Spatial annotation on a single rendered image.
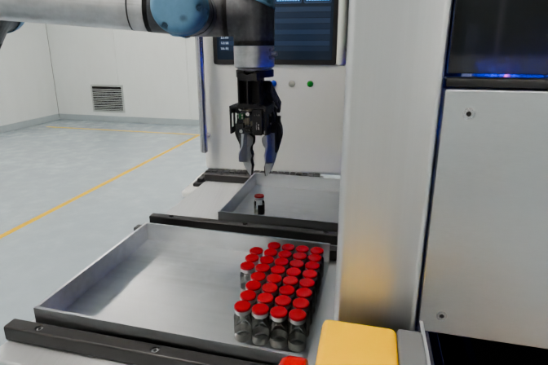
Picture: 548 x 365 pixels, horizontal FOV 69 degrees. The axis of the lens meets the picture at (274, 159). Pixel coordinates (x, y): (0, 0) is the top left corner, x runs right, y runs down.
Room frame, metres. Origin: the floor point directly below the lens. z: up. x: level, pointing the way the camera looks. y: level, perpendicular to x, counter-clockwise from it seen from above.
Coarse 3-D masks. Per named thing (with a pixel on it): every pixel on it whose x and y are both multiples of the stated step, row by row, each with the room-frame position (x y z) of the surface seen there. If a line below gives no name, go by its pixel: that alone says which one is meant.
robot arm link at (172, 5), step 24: (0, 0) 0.61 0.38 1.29; (24, 0) 0.60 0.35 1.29; (48, 0) 0.60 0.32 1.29; (72, 0) 0.60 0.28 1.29; (96, 0) 0.61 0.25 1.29; (120, 0) 0.61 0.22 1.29; (144, 0) 0.61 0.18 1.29; (168, 0) 0.59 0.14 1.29; (192, 0) 0.59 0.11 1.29; (72, 24) 0.63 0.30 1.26; (96, 24) 0.63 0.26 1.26; (120, 24) 0.62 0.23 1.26; (144, 24) 0.62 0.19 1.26; (168, 24) 0.59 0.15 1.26; (192, 24) 0.59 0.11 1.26
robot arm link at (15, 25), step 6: (0, 24) 0.76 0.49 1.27; (6, 24) 0.77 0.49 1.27; (12, 24) 0.80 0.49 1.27; (18, 24) 0.81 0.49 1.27; (0, 30) 0.76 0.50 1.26; (6, 30) 0.78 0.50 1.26; (12, 30) 0.82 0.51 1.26; (0, 36) 0.77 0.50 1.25; (0, 42) 0.78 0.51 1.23; (0, 48) 0.79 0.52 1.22
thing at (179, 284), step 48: (144, 240) 0.67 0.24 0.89; (192, 240) 0.66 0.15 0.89; (240, 240) 0.64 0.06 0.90; (288, 240) 0.61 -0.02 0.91; (96, 288) 0.52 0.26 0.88; (144, 288) 0.52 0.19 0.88; (192, 288) 0.52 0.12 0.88; (240, 288) 0.52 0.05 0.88; (144, 336) 0.39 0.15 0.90; (192, 336) 0.38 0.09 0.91
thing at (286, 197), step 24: (240, 192) 0.86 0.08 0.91; (264, 192) 0.93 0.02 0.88; (288, 192) 0.93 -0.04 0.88; (312, 192) 0.93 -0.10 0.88; (336, 192) 0.93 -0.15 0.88; (240, 216) 0.72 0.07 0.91; (264, 216) 0.71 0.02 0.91; (288, 216) 0.79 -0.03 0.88; (312, 216) 0.79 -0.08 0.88; (336, 216) 0.79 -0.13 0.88
